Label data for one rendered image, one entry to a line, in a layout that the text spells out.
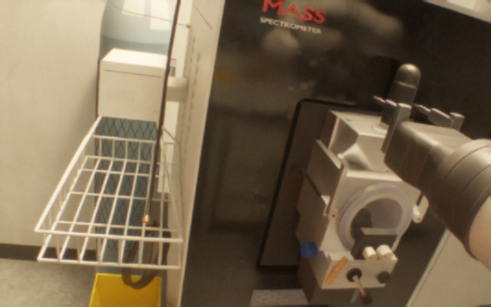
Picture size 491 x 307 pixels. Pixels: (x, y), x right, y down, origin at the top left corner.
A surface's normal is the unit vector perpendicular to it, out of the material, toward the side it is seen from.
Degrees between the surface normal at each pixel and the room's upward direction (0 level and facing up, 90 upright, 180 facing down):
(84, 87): 90
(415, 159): 90
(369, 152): 90
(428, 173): 90
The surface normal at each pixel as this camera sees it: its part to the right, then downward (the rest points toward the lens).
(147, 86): 0.18, 0.43
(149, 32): 0.59, 0.36
